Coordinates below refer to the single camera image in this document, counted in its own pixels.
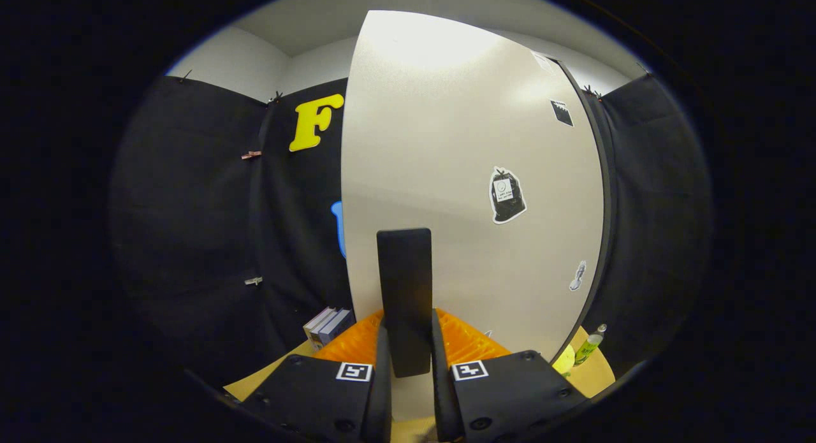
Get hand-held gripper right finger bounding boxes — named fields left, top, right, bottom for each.
left=432, top=307, right=588, bottom=443

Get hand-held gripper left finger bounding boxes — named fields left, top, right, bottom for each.
left=239, top=309, right=393, bottom=443

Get black door handle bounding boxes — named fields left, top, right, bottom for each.
left=376, top=228, right=434, bottom=379

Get beige shoe cabinet door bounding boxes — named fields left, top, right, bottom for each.
left=340, top=10, right=607, bottom=425

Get blue cover book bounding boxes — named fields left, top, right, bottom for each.
left=317, top=309, right=355, bottom=349

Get yellow spine book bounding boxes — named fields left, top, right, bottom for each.
left=303, top=307, right=335, bottom=352

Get yellow plush toy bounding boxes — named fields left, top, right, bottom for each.
left=551, top=344, right=576, bottom=377

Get green label bottle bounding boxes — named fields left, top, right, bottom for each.
left=574, top=324, right=608, bottom=368

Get black backdrop cloth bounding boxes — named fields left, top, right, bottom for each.
left=108, top=72, right=712, bottom=393

